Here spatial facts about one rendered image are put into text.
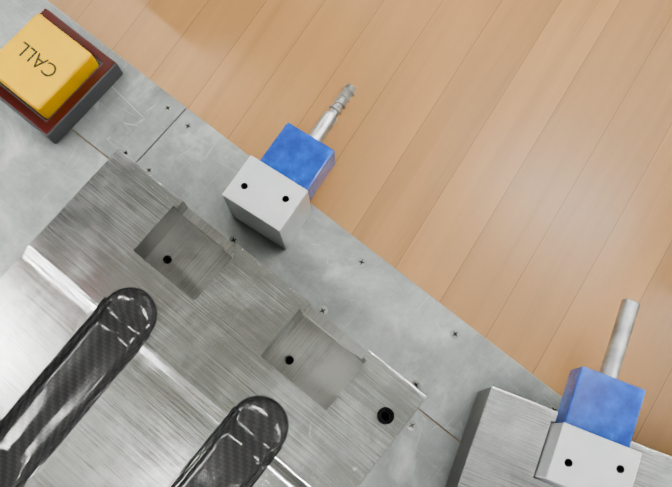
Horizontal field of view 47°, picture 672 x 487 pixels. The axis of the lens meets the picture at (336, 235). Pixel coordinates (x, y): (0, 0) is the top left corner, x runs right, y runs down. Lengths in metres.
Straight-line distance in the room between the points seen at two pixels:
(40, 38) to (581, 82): 0.43
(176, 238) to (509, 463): 0.27
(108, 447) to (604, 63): 0.47
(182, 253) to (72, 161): 0.15
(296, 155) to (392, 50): 0.14
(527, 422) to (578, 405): 0.03
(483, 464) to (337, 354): 0.12
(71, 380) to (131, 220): 0.11
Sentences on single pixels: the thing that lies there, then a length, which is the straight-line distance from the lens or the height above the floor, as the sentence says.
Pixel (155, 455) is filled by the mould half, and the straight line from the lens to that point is 0.50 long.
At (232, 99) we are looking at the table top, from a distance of 0.64.
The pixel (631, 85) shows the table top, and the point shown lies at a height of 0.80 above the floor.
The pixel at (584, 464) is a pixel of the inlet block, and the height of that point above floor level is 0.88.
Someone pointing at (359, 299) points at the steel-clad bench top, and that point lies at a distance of 0.58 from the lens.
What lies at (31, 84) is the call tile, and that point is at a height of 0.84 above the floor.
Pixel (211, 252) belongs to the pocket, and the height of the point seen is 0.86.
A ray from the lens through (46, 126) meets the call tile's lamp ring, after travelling 0.64.
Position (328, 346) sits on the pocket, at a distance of 0.51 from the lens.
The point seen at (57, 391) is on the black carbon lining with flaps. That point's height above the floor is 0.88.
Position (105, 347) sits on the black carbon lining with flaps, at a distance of 0.51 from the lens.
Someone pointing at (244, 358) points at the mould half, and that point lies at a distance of 0.49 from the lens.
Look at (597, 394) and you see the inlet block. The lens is 0.52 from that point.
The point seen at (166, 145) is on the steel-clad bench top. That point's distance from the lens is 0.63.
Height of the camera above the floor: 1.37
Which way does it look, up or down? 75 degrees down
